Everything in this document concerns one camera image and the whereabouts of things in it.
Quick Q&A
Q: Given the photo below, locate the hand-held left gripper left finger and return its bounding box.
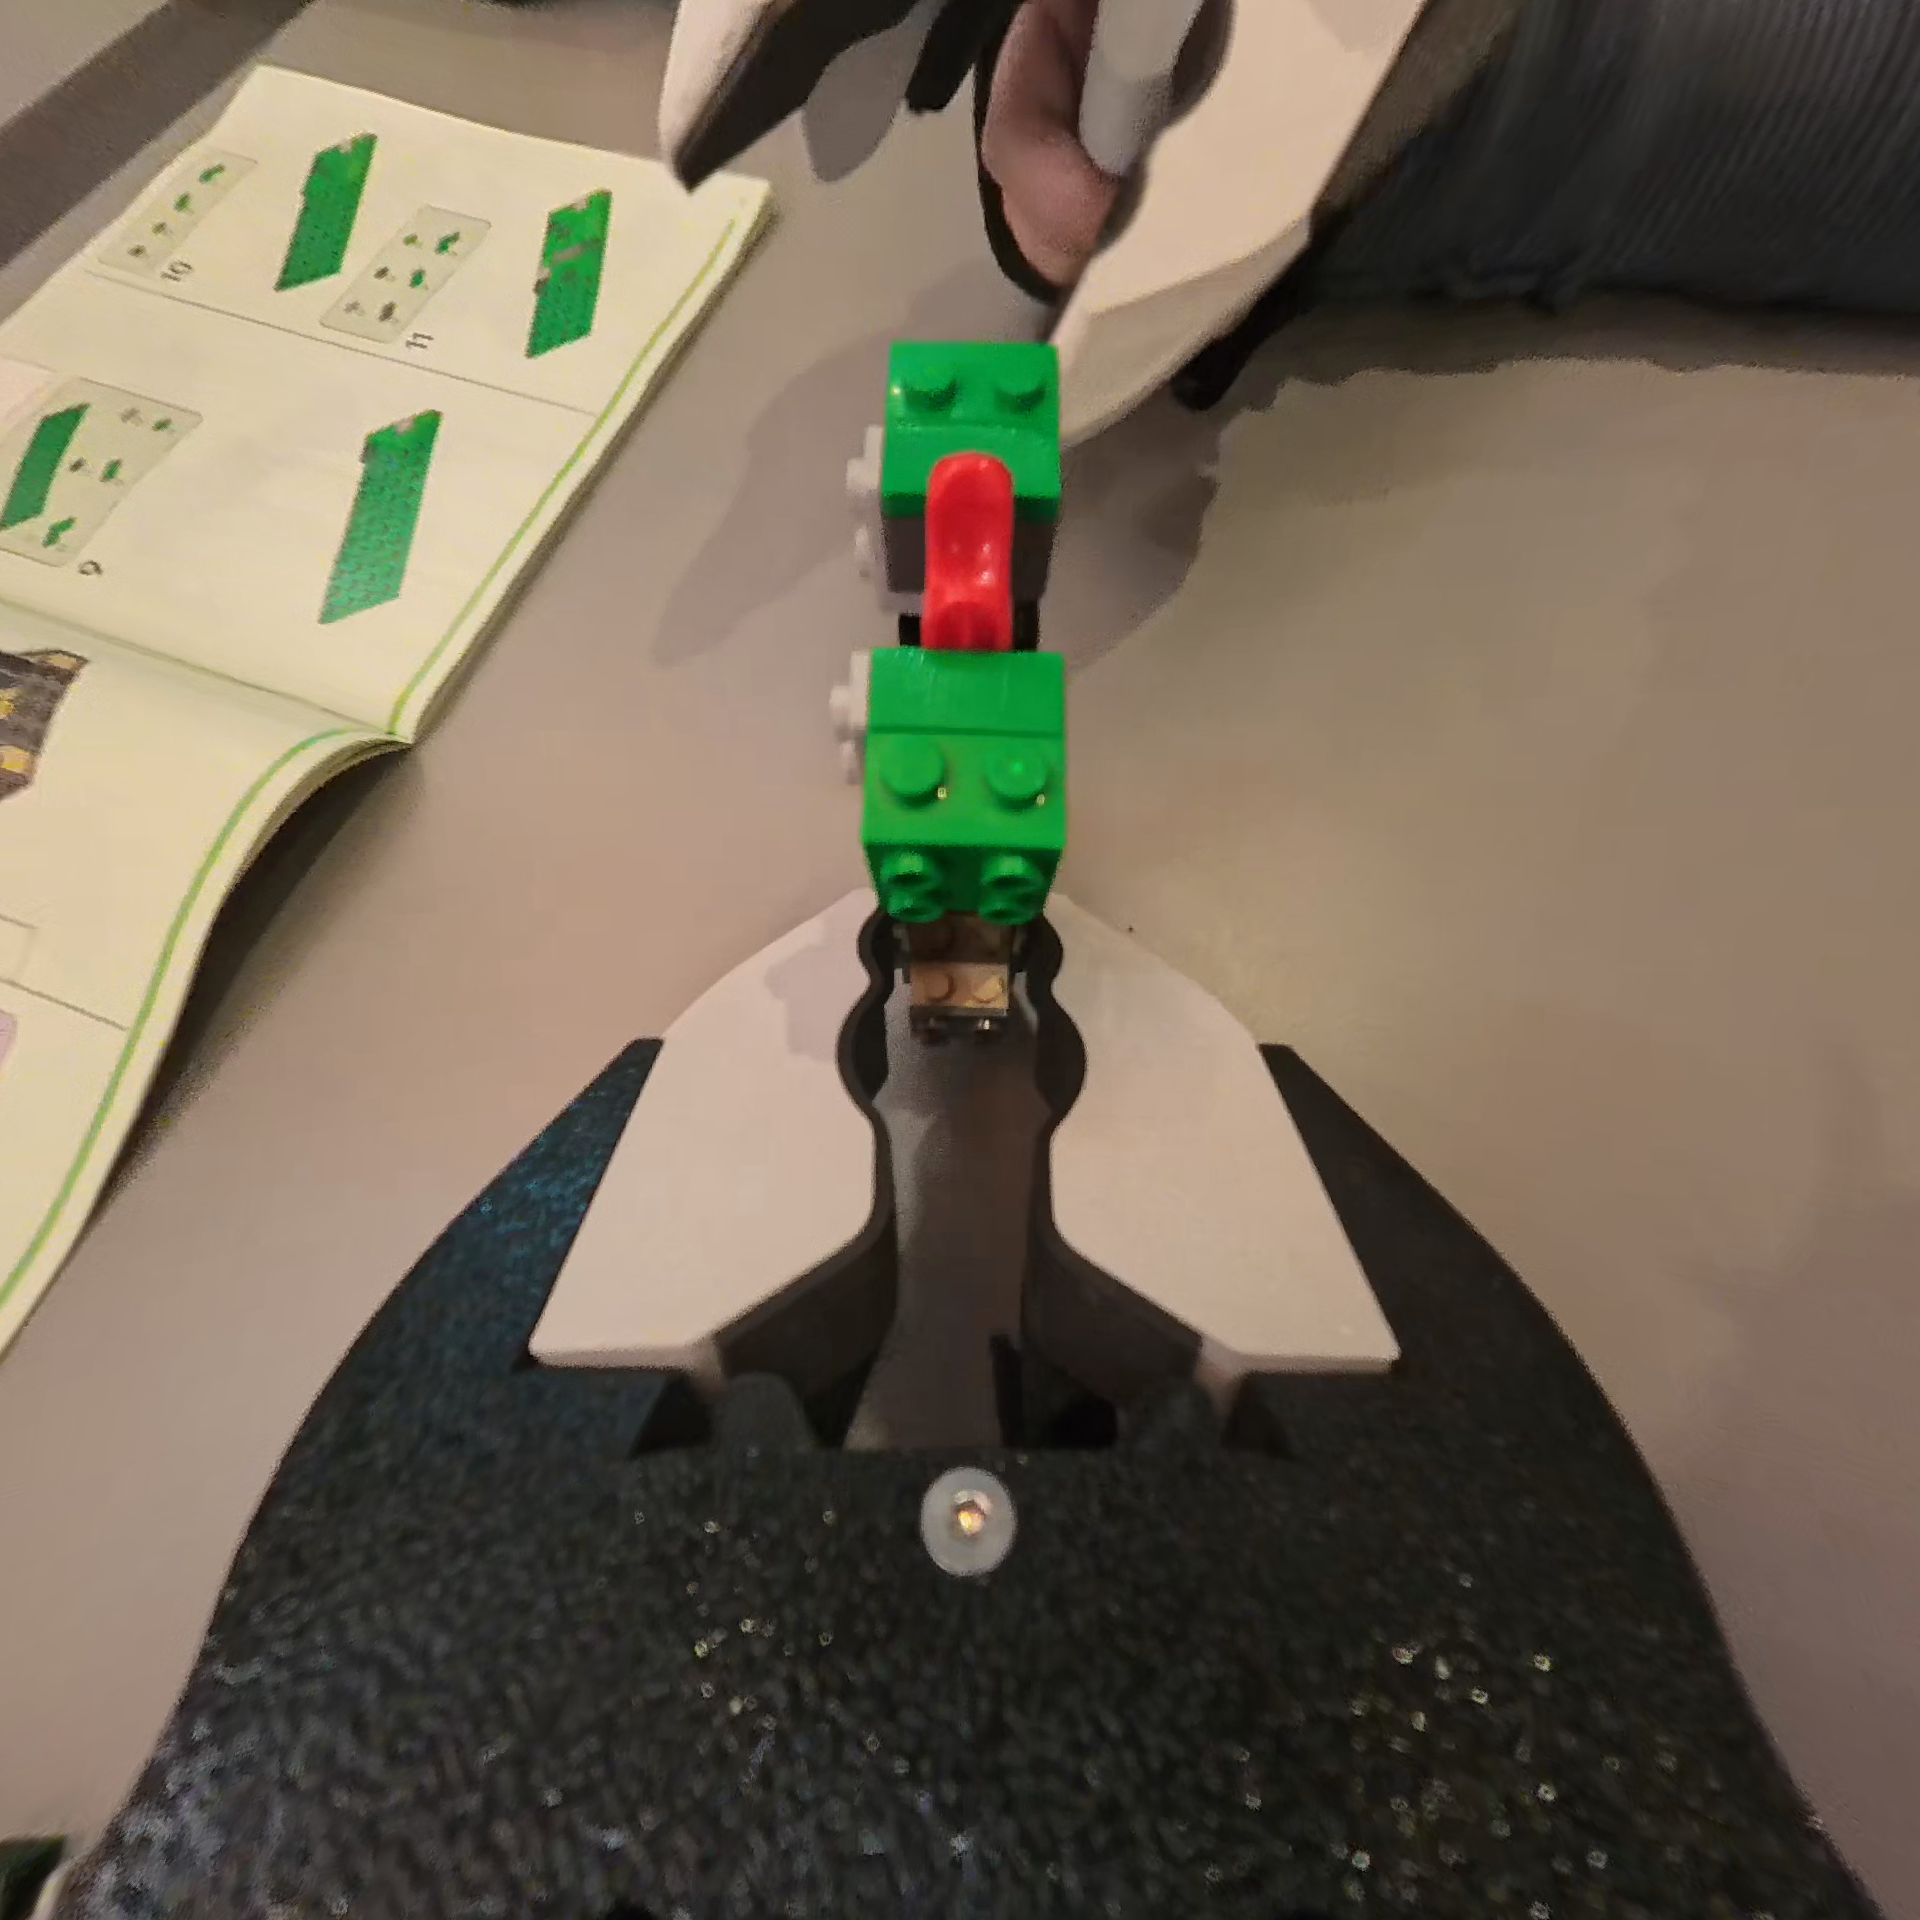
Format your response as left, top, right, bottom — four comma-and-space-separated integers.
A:
531, 886, 902, 1373

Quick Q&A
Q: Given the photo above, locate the brick instruction booklet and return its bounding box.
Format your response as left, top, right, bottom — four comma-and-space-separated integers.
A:
0, 63, 777, 1360

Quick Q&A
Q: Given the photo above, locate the person's right hand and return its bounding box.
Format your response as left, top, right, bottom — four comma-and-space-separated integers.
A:
983, 0, 1144, 297

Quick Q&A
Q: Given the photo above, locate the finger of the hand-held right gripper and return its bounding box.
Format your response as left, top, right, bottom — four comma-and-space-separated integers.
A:
659, 0, 963, 188
1053, 0, 1428, 446

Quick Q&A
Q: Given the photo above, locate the toy brick assembly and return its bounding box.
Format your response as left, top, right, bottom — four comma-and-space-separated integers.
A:
829, 339, 1071, 1049

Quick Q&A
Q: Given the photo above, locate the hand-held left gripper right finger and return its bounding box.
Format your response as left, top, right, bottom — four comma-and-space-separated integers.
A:
1034, 899, 1405, 1373

